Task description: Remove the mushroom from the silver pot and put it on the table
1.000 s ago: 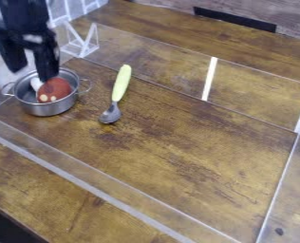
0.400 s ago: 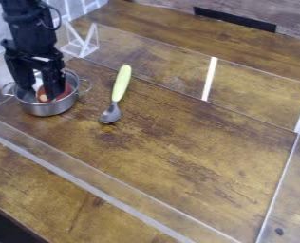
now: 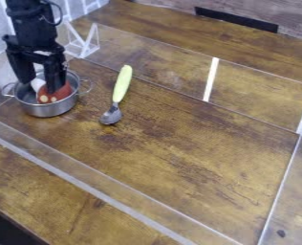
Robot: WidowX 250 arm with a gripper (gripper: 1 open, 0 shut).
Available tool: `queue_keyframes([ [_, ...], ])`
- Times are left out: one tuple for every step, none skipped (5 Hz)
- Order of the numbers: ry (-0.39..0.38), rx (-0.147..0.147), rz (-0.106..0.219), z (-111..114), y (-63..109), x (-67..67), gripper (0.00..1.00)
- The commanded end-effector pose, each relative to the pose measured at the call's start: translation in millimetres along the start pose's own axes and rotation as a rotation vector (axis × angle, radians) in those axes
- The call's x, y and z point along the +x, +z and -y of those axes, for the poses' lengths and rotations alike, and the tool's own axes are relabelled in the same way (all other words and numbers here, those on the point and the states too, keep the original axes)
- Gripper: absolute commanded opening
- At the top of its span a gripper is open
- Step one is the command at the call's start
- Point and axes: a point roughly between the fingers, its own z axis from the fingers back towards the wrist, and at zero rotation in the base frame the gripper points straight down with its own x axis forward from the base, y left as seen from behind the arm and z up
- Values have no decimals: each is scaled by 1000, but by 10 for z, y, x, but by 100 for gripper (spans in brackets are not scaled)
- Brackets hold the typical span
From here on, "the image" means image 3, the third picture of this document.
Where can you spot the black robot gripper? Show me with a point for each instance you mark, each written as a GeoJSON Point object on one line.
{"type": "Point", "coordinates": [35, 35]}

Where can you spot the red toy mushroom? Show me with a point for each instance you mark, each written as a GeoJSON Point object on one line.
{"type": "Point", "coordinates": [43, 96]}

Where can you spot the small silver pot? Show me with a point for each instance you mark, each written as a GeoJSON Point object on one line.
{"type": "Point", "coordinates": [25, 95]}

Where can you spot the clear acrylic triangle bracket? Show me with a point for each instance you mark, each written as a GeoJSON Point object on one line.
{"type": "Point", "coordinates": [78, 47]}

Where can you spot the spoon with yellow-green handle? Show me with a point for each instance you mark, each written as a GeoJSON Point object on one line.
{"type": "Point", "coordinates": [113, 115]}

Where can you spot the black bar on wall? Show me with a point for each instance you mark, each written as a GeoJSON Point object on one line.
{"type": "Point", "coordinates": [237, 19]}

